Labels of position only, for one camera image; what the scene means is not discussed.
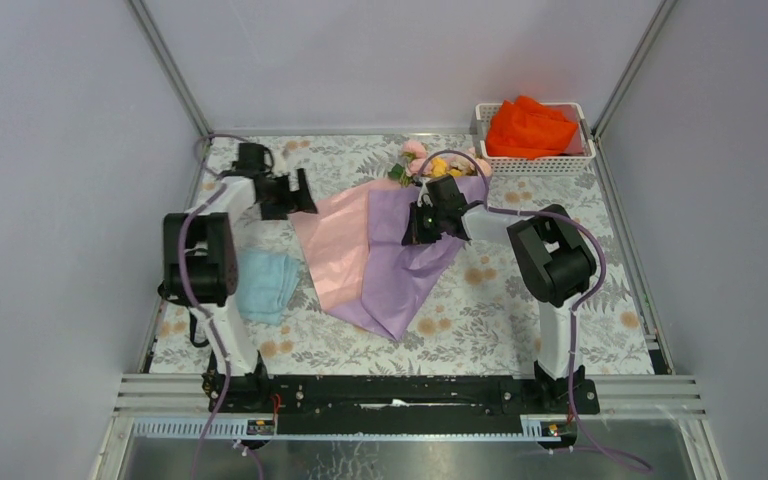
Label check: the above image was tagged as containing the white perforated plastic basket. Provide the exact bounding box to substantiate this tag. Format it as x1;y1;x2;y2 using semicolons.
473;102;596;176

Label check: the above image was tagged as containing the black printed ribbon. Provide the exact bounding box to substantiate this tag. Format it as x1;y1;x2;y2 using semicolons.
157;282;209;348

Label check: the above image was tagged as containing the yellow fake flower stem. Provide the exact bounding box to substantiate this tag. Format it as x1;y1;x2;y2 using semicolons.
424;156;475;178

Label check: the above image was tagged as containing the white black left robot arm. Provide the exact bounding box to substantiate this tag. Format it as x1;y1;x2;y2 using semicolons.
161;142;317;411

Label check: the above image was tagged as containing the light blue towel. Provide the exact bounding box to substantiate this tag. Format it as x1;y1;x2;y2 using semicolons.
235;249;300;326

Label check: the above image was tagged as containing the orange cloth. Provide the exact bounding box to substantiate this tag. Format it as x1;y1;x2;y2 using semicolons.
485;96;578;160

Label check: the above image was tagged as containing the pink fake flower stem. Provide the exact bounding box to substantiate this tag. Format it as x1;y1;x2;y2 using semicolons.
469;152;493;177
386;140;431;186

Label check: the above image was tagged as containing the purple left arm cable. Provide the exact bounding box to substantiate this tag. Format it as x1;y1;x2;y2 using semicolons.
177;133;276;480

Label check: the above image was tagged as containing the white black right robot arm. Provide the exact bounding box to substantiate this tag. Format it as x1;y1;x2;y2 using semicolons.
402;176;597;412

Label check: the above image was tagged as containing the pink purple wrapping paper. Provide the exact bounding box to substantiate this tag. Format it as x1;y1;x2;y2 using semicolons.
290;179;465;341

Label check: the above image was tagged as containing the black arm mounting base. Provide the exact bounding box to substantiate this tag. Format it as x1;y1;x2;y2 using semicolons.
203;374;600;436

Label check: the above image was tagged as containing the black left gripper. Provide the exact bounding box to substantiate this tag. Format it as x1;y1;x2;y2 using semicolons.
258;167;318;220

